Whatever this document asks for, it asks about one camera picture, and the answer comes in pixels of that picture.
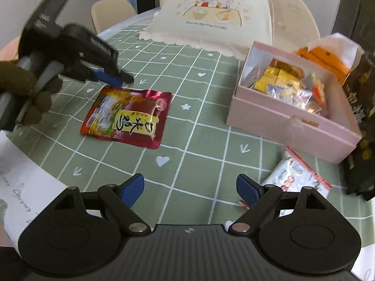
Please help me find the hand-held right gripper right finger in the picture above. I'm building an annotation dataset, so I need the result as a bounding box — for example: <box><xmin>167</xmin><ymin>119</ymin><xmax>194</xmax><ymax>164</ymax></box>
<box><xmin>229</xmin><ymin>174</ymin><xmax>328</xmax><ymax>235</ymax></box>

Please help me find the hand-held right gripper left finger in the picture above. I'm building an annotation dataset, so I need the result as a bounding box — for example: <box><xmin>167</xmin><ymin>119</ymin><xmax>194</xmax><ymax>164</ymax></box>
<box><xmin>53</xmin><ymin>173</ymin><xmax>145</xmax><ymax>235</ymax></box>

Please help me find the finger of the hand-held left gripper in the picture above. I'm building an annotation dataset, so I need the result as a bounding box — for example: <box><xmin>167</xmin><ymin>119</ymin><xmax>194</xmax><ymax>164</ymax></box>
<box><xmin>92</xmin><ymin>70</ymin><xmax>135</xmax><ymax>87</ymax></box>

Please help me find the dark red snack packet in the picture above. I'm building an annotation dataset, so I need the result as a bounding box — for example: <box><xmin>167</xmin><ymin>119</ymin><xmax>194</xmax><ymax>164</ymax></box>
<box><xmin>80</xmin><ymin>86</ymin><xmax>173</xmax><ymax>149</ymax></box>

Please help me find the white red-edged snack packet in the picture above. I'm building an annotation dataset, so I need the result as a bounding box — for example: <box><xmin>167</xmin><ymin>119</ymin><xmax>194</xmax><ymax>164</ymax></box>
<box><xmin>239</xmin><ymin>146</ymin><xmax>332</xmax><ymax>211</ymax></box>

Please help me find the pink storage box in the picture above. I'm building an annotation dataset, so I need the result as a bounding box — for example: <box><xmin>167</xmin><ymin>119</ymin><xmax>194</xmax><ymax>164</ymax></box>
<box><xmin>226</xmin><ymin>41</ymin><xmax>363</xmax><ymax>164</ymax></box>

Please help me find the pile of assorted snack packets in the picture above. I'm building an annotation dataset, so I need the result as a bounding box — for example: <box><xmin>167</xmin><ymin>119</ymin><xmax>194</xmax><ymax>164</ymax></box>
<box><xmin>244</xmin><ymin>59</ymin><xmax>329</xmax><ymax>118</ymax></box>

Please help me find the person's left hand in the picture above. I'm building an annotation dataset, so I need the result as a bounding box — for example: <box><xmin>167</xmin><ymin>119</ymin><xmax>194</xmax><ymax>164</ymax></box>
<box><xmin>0</xmin><ymin>60</ymin><xmax>63</xmax><ymax>127</ymax></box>

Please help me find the green grid tablecloth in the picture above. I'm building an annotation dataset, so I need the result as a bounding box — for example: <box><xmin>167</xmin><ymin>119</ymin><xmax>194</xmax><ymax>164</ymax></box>
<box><xmin>0</xmin><ymin>9</ymin><xmax>375</xmax><ymax>281</ymax></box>

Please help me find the white handwritten paper sheet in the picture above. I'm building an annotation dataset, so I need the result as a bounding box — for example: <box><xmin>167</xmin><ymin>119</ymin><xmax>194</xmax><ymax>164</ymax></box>
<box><xmin>0</xmin><ymin>130</ymin><xmax>70</xmax><ymax>246</ymax></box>

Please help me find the cream printed food cover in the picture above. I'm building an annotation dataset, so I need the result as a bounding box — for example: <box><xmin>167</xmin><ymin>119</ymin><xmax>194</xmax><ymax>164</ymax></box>
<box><xmin>138</xmin><ymin>0</ymin><xmax>321</xmax><ymax>62</ymax></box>

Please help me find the black gold-printed bag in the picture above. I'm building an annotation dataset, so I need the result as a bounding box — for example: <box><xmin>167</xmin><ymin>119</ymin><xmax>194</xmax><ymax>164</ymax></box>
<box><xmin>341</xmin><ymin>51</ymin><xmax>375</xmax><ymax>202</ymax></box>

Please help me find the orange and white paper bag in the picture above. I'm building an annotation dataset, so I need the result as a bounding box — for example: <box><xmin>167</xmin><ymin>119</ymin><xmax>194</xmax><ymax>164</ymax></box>
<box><xmin>296</xmin><ymin>32</ymin><xmax>364</xmax><ymax>87</ymax></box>

